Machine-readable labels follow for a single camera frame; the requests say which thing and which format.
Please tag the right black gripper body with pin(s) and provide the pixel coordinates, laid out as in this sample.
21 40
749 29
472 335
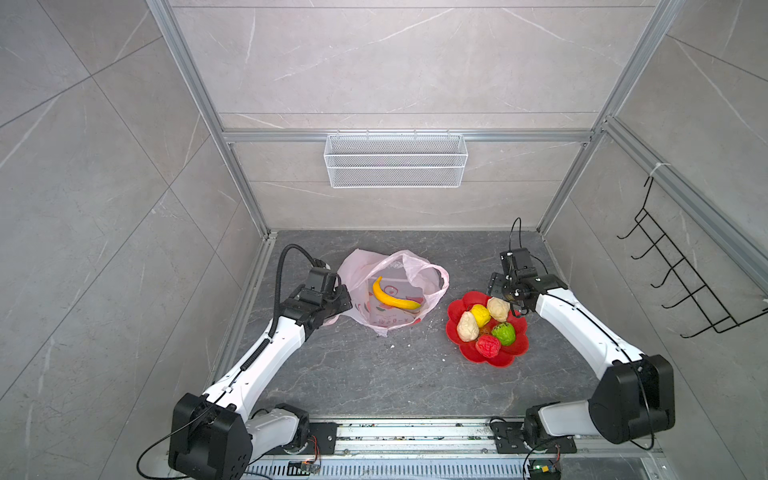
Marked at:
501 286

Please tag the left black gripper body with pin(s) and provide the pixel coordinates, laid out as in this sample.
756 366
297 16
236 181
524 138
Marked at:
338 302

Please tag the beige round fake fruit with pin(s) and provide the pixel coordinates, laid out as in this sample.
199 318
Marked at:
498 309

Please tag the yellow fake lemon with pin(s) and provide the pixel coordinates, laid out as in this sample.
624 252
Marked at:
481 315

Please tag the pink plastic fruit-print bag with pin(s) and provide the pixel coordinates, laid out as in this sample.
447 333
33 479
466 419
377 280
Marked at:
405 275

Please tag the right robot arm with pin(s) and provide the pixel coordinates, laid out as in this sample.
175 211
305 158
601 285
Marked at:
635 396

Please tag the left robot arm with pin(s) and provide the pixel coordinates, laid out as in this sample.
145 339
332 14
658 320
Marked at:
219 433

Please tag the yellow fake banana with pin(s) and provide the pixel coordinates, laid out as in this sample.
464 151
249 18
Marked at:
391 301

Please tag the red flower-shaped plate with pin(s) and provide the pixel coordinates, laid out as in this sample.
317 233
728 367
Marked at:
507 354

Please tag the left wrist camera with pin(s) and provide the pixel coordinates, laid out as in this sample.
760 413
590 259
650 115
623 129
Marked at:
320 283

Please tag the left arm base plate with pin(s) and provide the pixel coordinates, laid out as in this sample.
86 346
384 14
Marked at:
321 436

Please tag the white wire mesh basket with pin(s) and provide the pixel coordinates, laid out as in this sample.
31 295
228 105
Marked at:
395 160

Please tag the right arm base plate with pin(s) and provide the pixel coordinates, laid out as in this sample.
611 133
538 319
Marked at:
522 436

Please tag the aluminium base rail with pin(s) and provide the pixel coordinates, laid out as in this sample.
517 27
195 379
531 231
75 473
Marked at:
452 448

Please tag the black wire hook rack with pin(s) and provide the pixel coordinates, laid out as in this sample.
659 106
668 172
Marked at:
717 317

